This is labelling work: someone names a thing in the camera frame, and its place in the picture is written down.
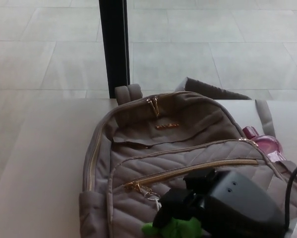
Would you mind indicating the grey quilted backpack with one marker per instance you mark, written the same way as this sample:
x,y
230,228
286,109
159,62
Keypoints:
x,y
178,138

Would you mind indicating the black vertical window post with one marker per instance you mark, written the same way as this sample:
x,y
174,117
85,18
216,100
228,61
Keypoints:
x,y
114,49

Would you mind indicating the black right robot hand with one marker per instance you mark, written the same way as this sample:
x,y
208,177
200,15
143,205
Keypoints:
x,y
237,205

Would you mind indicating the pink transparent water bottle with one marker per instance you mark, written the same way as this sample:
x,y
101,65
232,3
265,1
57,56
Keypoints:
x,y
268,145

